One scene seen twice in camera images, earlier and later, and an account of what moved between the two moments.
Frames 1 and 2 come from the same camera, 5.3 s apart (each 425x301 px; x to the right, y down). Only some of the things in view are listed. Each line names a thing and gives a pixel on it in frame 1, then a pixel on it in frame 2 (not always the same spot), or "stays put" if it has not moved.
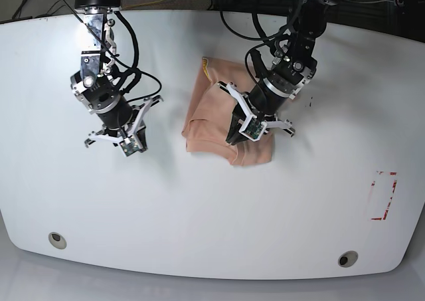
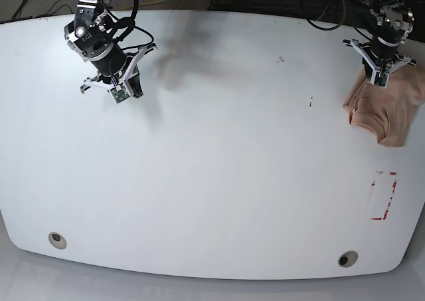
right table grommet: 347,258 stays put
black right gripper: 264,99 to 382,50
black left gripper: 116,115 to 111,64
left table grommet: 57,240 stays put
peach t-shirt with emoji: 210,112 to 388,111
